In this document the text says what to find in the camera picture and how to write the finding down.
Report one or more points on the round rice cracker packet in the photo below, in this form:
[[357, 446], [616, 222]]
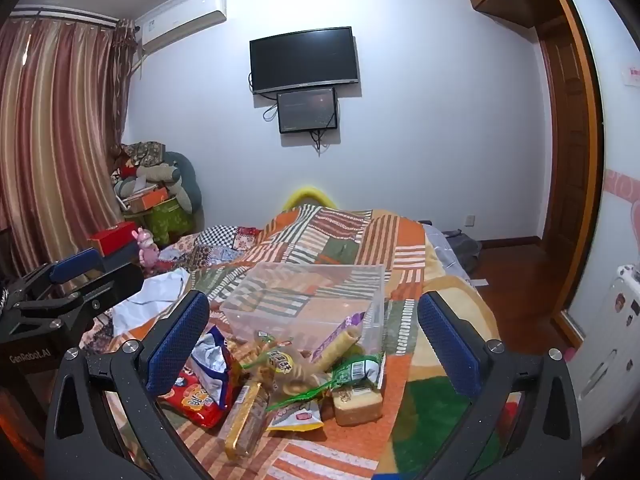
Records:
[[286, 366]]

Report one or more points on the purple roll packet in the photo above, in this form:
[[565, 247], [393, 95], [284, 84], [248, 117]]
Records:
[[336, 344]]

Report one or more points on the dark grey bag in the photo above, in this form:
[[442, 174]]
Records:
[[467, 250]]

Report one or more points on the clear plastic container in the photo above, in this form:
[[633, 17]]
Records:
[[300, 300]]

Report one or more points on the white air conditioner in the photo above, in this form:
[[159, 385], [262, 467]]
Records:
[[182, 20]]

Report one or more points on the pink wall sticker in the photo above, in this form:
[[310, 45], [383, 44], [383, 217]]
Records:
[[622, 187]]

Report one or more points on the yellow snack packet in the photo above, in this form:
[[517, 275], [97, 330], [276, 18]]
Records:
[[295, 417]]

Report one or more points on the floral fabric bundle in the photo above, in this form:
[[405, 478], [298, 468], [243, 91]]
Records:
[[145, 152]]

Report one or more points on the curtain rail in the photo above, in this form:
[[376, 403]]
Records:
[[65, 15]]

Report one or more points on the wooden door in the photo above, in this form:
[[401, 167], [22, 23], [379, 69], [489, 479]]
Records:
[[565, 135]]

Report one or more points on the yellow plush object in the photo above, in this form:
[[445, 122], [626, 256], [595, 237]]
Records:
[[309, 195]]

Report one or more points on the red snack bag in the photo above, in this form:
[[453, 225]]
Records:
[[200, 402]]

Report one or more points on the green patterned box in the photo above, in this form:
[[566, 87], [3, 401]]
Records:
[[167, 220]]

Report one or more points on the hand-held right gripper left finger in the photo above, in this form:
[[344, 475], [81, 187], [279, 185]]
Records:
[[176, 344]]

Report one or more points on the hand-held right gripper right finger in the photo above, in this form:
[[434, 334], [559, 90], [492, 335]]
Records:
[[446, 341]]

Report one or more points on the green cake packet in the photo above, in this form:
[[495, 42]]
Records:
[[357, 406]]

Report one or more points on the white cloth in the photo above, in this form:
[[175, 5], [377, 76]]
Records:
[[150, 295]]

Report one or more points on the long gold biscuit packet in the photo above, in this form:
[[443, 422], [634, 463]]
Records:
[[245, 425]]

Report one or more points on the striped patchwork blanket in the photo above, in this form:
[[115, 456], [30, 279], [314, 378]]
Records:
[[350, 240]]

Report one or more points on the orange box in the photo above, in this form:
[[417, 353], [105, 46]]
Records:
[[147, 201]]

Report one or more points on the beige rolled pillow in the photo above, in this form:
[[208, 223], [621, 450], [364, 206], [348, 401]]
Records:
[[157, 172]]

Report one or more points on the large wall television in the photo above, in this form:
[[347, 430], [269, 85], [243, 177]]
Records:
[[305, 60]]

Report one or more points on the small wall monitor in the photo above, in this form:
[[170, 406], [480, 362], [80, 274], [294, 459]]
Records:
[[307, 110]]

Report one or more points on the checkered floral quilt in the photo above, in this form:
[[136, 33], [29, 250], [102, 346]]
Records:
[[220, 237]]

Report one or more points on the red box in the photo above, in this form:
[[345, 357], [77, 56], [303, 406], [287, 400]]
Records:
[[112, 240]]

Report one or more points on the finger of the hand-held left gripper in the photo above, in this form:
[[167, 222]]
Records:
[[116, 282], [75, 263]]

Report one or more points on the white appliance with stickers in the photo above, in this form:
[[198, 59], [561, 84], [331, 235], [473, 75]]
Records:
[[610, 340]]

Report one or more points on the pink toy figure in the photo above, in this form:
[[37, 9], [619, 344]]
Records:
[[145, 250]]

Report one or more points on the grey bed sheet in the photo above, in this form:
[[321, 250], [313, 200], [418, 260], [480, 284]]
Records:
[[435, 245]]

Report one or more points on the striped brown curtain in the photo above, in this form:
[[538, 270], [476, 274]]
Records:
[[55, 135]]

